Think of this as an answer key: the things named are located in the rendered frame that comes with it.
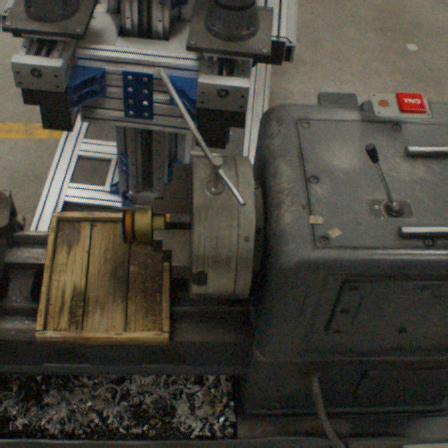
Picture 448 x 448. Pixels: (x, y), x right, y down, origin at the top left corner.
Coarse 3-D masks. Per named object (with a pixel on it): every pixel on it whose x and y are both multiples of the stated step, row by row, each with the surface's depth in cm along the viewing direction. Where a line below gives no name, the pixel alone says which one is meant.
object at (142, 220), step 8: (136, 208) 151; (144, 208) 151; (152, 208) 152; (128, 216) 149; (136, 216) 149; (144, 216) 149; (152, 216) 150; (160, 216) 150; (128, 224) 149; (136, 224) 148; (144, 224) 148; (152, 224) 150; (160, 224) 150; (128, 232) 149; (136, 232) 149; (144, 232) 149; (152, 232) 150; (128, 240) 150; (136, 240) 150; (144, 240) 150; (152, 240) 150
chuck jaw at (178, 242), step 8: (160, 232) 149; (168, 232) 149; (176, 232) 149; (184, 232) 149; (160, 240) 147; (168, 240) 147; (176, 240) 147; (184, 240) 147; (160, 248) 149; (168, 248) 145; (176, 248) 145; (184, 248) 146; (168, 256) 146; (176, 256) 144; (184, 256) 144; (176, 264) 142; (184, 264) 142; (176, 272) 143; (184, 272) 143; (192, 272) 142; (200, 272) 142; (192, 280) 143; (200, 280) 143
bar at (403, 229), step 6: (402, 228) 132; (408, 228) 132; (414, 228) 132; (420, 228) 132; (426, 228) 132; (432, 228) 132; (438, 228) 132; (444, 228) 132; (402, 234) 132; (408, 234) 132; (414, 234) 132; (420, 234) 132; (426, 234) 132; (432, 234) 132; (438, 234) 132; (444, 234) 133
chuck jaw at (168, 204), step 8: (176, 168) 148; (184, 168) 148; (176, 176) 149; (184, 176) 149; (168, 184) 151; (176, 184) 149; (184, 184) 149; (168, 192) 149; (176, 192) 149; (184, 192) 150; (160, 200) 150; (168, 200) 150; (176, 200) 150; (184, 200) 150; (160, 208) 150; (168, 208) 150; (176, 208) 150; (184, 208) 150
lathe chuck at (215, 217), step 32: (192, 160) 147; (224, 160) 147; (192, 192) 146; (224, 192) 140; (192, 224) 142; (224, 224) 138; (192, 256) 140; (224, 256) 139; (192, 288) 144; (224, 288) 145
